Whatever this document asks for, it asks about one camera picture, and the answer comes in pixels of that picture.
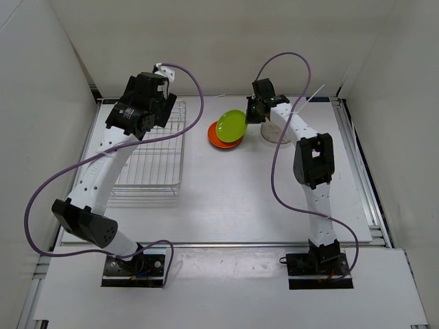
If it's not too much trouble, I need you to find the front aluminium rail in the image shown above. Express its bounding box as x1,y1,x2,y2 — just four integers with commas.
140,241,313,248

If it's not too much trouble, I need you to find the clear textured glass plate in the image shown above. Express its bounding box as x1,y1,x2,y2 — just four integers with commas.
262,134,291,145

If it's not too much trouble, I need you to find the lime green plastic plate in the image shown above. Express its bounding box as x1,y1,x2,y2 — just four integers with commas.
215,110,248,143

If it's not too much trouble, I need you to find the blue brand label sticker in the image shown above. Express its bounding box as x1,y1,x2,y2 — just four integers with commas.
306,97,331,103

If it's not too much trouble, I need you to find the white cable tie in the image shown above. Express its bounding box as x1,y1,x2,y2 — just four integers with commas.
292,84,326,116

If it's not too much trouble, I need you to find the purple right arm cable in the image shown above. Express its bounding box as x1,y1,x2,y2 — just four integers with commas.
254,52,360,282

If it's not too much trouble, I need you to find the orange plastic plate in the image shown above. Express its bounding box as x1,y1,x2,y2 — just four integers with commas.
207,121,244,150

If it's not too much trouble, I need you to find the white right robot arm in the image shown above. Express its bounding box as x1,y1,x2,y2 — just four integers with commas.
246,78,340,274

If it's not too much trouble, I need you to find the chrome wire dish rack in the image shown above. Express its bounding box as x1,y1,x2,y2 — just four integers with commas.
109,99,188,198

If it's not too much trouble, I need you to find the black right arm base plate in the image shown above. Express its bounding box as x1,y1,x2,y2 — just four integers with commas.
279,253,354,290

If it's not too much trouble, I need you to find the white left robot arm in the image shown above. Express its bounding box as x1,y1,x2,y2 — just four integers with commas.
52,66,176,274

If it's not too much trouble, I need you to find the aluminium table edge rail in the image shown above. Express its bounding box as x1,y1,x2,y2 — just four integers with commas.
330,97,394,248

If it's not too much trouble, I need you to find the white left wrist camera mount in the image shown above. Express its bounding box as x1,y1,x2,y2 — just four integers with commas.
153,63,176,83

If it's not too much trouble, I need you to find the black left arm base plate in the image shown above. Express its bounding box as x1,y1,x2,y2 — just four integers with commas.
101,251,167,288

